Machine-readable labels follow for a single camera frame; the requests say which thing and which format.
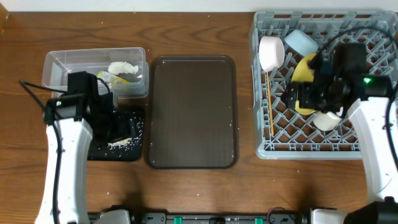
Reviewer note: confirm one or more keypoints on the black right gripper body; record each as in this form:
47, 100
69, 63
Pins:
319, 98

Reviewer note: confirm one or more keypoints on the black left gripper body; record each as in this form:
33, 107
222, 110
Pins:
112, 128

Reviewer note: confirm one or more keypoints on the rice leftovers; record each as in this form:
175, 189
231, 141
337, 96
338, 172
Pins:
132, 144

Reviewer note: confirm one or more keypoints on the yellow plate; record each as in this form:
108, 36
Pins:
302, 73

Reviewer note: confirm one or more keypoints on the white green cup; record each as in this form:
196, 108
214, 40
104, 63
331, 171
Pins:
326, 121

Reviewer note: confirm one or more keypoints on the wooden chopstick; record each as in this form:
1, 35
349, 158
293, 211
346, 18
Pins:
270, 103

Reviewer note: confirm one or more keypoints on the yellow green wrapper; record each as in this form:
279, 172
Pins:
110, 78

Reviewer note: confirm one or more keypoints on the pink bowl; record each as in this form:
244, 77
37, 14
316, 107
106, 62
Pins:
271, 53

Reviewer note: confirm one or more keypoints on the light blue bowl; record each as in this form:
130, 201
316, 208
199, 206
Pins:
301, 43

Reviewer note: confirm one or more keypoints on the white tissue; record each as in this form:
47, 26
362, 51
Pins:
117, 68

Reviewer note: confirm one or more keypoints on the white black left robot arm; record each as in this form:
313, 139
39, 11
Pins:
80, 127

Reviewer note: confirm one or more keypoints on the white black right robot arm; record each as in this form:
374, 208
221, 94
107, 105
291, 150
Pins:
372, 112

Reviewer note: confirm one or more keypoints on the black waste tray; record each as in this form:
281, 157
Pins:
101, 153

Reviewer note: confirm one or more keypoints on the grey dishwasher rack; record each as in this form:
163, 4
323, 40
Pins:
295, 135

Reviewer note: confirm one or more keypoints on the clear plastic bin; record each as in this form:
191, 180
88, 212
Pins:
58, 64

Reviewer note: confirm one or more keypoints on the dark brown serving tray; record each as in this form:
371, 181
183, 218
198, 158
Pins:
193, 116

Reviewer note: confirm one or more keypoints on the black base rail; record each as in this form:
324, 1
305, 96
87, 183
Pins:
277, 215

